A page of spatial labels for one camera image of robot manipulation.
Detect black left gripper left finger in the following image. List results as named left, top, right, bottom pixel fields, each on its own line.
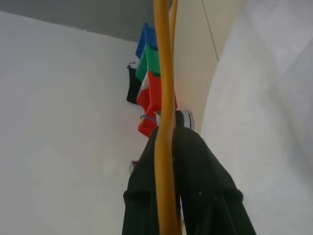
left=122, top=126, right=160, bottom=235

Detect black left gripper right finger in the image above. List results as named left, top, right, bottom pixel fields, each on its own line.
left=172, top=126, right=257, bottom=235

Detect white trousers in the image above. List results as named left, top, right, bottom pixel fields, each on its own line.
left=200, top=0, right=313, bottom=235

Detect silver metal cylinder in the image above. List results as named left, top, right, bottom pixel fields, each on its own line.
left=129, top=160, right=140, bottom=174

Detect small red plastic bin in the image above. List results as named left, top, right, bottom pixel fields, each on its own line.
left=137, top=107, right=159, bottom=138

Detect large red plastic bin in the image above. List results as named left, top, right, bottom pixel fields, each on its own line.
left=136, top=70, right=178, bottom=116

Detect green plastic bin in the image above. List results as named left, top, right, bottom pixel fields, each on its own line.
left=135, top=44, right=162, bottom=83

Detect blue plastic bin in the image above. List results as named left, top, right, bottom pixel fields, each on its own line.
left=135, top=22, right=158, bottom=59

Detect black drawstring pouch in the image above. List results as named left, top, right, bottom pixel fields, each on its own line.
left=126, top=61, right=144, bottom=106

